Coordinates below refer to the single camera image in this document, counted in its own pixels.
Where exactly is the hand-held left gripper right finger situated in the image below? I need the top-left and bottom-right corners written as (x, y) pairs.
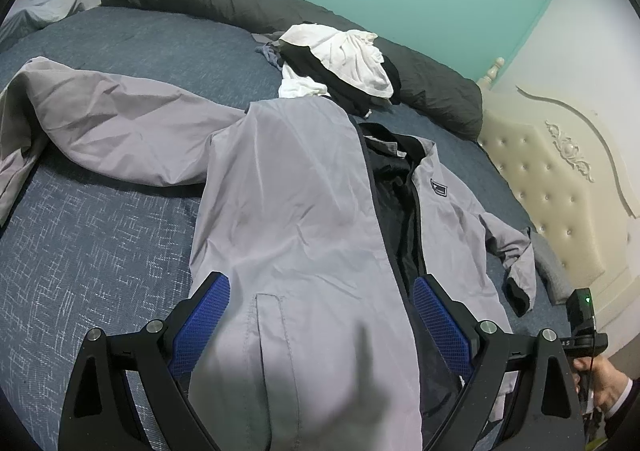
top-left (412, 273), bottom-right (586, 451)

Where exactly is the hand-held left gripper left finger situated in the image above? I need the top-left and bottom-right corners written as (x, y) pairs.
top-left (57, 271), bottom-right (232, 451)

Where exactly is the grey jacket with black cuffs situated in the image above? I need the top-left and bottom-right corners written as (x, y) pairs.
top-left (0, 57), bottom-right (538, 451)

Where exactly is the person's right forearm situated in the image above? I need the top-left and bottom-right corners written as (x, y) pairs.
top-left (600, 378), bottom-right (640, 434)

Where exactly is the person's right hand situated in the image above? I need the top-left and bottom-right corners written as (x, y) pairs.
top-left (572, 356), bottom-right (633, 414)

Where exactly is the grey folded cloth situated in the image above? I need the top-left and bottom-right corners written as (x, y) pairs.
top-left (525, 228), bottom-right (576, 304)

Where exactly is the cream tufted headboard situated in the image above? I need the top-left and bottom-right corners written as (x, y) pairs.
top-left (477, 81), bottom-right (640, 362)

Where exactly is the black garment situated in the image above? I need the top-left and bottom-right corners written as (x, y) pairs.
top-left (280, 45), bottom-right (403, 118)

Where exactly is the cream bedpost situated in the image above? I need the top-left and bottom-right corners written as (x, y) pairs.
top-left (477, 57), bottom-right (506, 92)

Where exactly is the white knit top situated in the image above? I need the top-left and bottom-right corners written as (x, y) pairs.
top-left (277, 76), bottom-right (331, 99)

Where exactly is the blue-grey garment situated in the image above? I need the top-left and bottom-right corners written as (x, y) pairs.
top-left (255, 42), bottom-right (287, 70)

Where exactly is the light grey bed sheet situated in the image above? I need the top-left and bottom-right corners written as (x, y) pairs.
top-left (0, 0), bottom-right (113, 32)

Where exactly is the black cable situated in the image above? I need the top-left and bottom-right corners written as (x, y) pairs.
top-left (584, 356), bottom-right (600, 432)

